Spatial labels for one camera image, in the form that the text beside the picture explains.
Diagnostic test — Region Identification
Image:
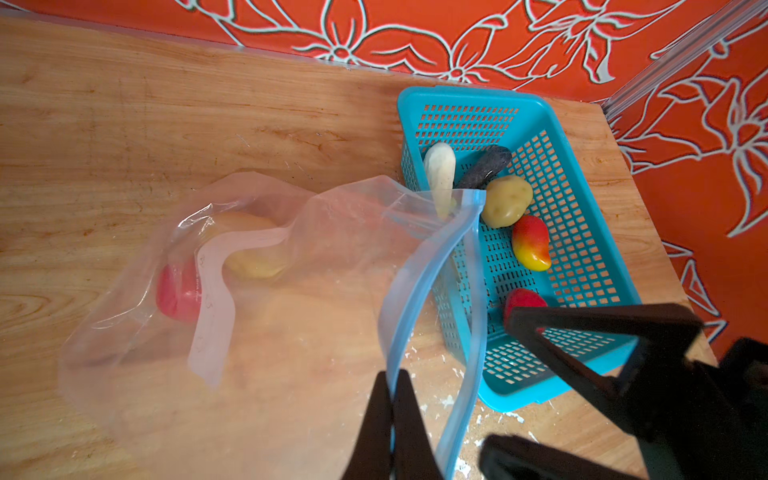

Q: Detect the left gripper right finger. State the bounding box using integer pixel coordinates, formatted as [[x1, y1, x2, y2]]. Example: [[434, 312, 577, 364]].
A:
[[392, 369, 443, 480]]

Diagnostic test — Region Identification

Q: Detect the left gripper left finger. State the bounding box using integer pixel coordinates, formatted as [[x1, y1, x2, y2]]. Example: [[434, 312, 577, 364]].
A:
[[342, 371, 394, 480]]

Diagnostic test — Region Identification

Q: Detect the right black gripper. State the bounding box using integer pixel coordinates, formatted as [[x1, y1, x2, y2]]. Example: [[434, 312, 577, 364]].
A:
[[478, 303, 767, 480]]

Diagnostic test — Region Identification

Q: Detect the red apple toy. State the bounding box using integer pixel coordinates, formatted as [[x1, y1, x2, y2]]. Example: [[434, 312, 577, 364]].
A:
[[156, 257, 201, 323], [503, 288, 547, 327]]

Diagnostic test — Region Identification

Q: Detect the clear zip top bag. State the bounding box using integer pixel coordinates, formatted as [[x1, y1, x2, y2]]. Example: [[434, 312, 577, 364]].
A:
[[59, 172, 488, 479]]

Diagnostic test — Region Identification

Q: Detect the yellow potato toy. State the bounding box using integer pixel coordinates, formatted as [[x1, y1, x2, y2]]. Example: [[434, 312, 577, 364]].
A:
[[481, 175, 533, 229], [199, 211, 288, 279]]

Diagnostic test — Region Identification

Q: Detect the red yellow mango toy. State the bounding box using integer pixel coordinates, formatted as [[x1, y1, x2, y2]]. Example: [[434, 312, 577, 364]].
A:
[[512, 215, 552, 272]]

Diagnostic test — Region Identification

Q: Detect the teal plastic basket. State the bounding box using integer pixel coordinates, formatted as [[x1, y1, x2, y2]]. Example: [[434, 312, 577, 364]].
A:
[[397, 86, 640, 413]]

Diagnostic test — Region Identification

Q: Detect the dark eggplant toy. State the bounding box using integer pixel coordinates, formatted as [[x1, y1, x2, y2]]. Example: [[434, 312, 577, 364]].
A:
[[456, 145, 512, 189]]

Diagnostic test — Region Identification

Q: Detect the white radish toy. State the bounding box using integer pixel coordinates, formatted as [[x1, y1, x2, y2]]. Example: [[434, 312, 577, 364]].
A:
[[423, 142, 456, 219]]

